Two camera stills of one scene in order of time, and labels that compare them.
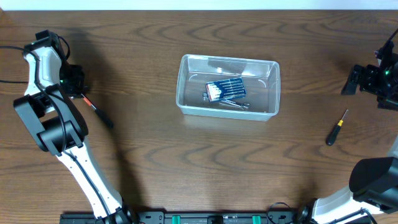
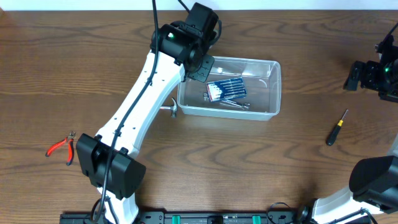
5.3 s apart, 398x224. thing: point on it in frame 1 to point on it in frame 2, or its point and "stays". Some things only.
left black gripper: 76,86 to 203,69
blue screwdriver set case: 225,88 stays
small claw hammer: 107,121 to 173,108
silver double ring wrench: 245,106 stays
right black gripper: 357,78 stays
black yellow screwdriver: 331,137 stays
